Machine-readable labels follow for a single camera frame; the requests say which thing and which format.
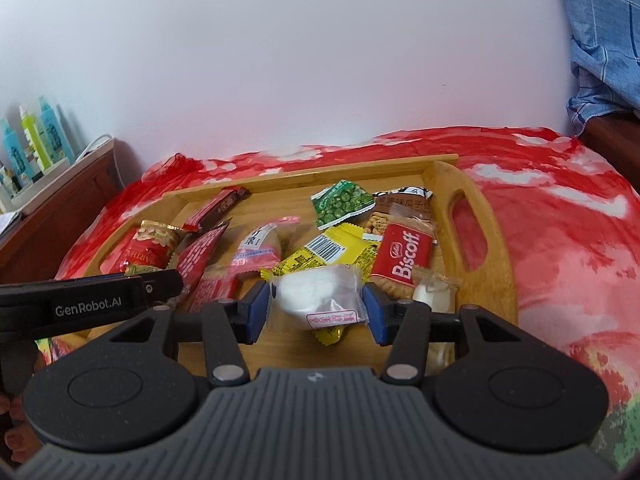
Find red brown bar packet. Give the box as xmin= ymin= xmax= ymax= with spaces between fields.
xmin=182 ymin=186 xmax=252 ymax=235

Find pink snack packet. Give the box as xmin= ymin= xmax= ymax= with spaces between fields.
xmin=229 ymin=215 xmax=302 ymax=281

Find yellow snack packet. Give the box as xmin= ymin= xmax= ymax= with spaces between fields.
xmin=259 ymin=224 xmax=382 ymax=347

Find wooden tray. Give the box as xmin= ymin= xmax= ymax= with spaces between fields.
xmin=55 ymin=152 xmax=516 ymax=378

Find clear red label biscuit packet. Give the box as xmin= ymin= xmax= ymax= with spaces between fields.
xmin=186 ymin=266 xmax=242 ymax=317

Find long red stick packet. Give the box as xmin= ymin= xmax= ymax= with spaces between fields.
xmin=174 ymin=219 xmax=233 ymax=306

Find teal spray bottle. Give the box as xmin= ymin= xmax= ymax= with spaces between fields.
xmin=0 ymin=119 xmax=25 ymax=188
xmin=39 ymin=95 xmax=65 ymax=163

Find printed blanket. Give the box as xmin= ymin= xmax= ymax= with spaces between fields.
xmin=35 ymin=125 xmax=640 ymax=476

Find brown wooden cabinet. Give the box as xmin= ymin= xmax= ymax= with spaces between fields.
xmin=0 ymin=150 xmax=123 ymax=286

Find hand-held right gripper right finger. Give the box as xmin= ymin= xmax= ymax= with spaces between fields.
xmin=362 ymin=282 xmax=526 ymax=386

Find clear nougat candy packet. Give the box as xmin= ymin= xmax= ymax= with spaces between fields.
xmin=410 ymin=271 xmax=463 ymax=373

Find blue plaid cloth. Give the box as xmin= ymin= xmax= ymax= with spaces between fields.
xmin=552 ymin=0 xmax=640 ymax=137

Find yellow-green spray bottle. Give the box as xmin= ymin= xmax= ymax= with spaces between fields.
xmin=19 ymin=104 xmax=45 ymax=173

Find red pistachio packet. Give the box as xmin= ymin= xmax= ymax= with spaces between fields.
xmin=99 ymin=219 xmax=187 ymax=277

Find person's left hand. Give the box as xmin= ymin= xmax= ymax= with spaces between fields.
xmin=0 ymin=390 xmax=38 ymax=466

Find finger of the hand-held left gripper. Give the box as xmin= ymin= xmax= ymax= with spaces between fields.
xmin=142 ymin=268 xmax=184 ymax=306

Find green pea packet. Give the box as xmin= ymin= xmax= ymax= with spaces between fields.
xmin=310 ymin=179 xmax=377 ymax=231

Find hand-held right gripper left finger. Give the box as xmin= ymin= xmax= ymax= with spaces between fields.
xmin=112 ymin=280 xmax=272 ymax=388

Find white cable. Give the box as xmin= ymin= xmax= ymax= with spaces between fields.
xmin=74 ymin=132 xmax=121 ymax=191

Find brown sunflower seed packet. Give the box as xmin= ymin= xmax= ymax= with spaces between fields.
xmin=362 ymin=186 xmax=435 ymax=241

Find dark wooden bed frame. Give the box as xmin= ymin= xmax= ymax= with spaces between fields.
xmin=580 ymin=110 xmax=640 ymax=161

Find clear white rice cake packet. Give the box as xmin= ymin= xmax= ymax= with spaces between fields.
xmin=267 ymin=264 xmax=369 ymax=333

